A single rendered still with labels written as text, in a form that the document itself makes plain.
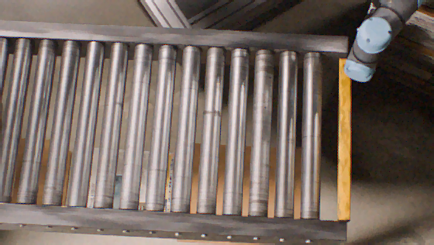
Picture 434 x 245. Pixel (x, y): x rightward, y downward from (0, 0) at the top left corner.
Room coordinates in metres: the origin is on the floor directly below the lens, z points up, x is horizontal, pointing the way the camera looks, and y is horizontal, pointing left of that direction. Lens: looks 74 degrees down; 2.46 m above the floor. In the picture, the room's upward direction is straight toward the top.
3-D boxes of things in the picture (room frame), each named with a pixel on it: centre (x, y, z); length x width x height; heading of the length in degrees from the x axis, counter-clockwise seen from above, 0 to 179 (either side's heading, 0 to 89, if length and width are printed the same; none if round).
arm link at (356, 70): (0.70, -0.33, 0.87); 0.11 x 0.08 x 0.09; 157
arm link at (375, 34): (0.71, -0.34, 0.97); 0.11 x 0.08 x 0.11; 141
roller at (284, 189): (0.52, -0.14, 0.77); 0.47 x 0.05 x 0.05; 177
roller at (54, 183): (0.55, 0.45, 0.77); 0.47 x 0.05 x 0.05; 177
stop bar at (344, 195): (0.50, -0.28, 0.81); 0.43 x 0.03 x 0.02; 177
